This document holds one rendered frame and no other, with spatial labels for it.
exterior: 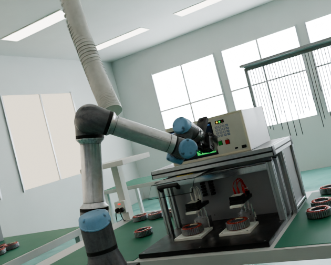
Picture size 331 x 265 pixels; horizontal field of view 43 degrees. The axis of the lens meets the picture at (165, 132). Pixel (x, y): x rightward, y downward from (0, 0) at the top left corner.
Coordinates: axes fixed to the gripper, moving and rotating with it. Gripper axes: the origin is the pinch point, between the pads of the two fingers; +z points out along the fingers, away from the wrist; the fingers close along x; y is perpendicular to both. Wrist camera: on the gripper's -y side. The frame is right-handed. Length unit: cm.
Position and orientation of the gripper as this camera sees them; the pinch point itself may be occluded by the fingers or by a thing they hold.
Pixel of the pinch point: (215, 143)
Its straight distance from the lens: 206.0
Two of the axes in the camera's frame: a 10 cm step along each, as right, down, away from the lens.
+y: 0.2, 9.2, -3.8
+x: 8.5, -2.2, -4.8
